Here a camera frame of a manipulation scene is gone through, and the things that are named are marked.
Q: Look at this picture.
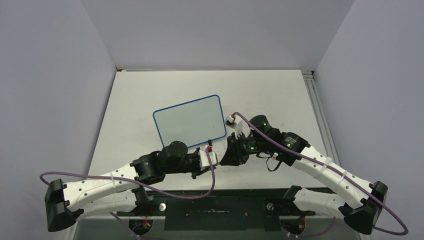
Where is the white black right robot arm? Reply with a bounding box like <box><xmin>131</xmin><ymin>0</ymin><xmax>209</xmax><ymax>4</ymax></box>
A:
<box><xmin>220</xmin><ymin>114</ymin><xmax>388</xmax><ymax>235</ymax></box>

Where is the aluminium right side rail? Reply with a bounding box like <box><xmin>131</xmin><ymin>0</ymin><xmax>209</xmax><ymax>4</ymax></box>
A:
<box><xmin>301</xmin><ymin>70</ymin><xmax>341</xmax><ymax>166</ymax></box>

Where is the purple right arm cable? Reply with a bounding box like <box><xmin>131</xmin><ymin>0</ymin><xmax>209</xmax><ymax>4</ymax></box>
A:
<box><xmin>231</xmin><ymin>111</ymin><xmax>409</xmax><ymax>237</ymax></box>

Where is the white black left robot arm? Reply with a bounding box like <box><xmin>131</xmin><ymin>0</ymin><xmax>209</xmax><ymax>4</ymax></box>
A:
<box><xmin>40</xmin><ymin>141</ymin><xmax>220</xmax><ymax>232</ymax></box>

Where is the blue-framed whiteboard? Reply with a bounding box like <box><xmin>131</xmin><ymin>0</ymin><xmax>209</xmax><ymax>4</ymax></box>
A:
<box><xmin>152</xmin><ymin>94</ymin><xmax>227</xmax><ymax>148</ymax></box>

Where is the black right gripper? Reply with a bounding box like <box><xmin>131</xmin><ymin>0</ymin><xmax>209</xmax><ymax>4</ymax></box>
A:
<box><xmin>221</xmin><ymin>130</ymin><xmax>270</xmax><ymax>166</ymax></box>

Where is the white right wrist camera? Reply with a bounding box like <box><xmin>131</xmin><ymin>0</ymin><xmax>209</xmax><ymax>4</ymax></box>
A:
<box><xmin>225</xmin><ymin>114</ymin><xmax>250</xmax><ymax>139</ymax></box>

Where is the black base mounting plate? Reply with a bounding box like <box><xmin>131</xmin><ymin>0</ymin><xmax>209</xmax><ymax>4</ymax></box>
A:
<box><xmin>116</xmin><ymin>186</ymin><xmax>319</xmax><ymax>232</ymax></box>

